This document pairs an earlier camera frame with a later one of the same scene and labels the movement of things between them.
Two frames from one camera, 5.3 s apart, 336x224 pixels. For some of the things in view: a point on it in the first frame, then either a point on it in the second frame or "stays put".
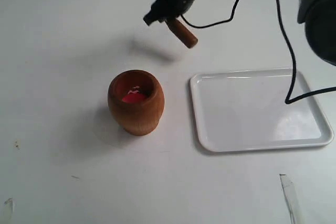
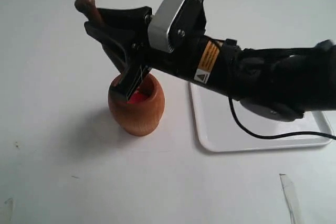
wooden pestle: [186, 36] -> [85, 4]
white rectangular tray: [240, 110] stays put
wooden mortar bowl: [136, 99] stays put
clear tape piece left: [9, 205] stays put
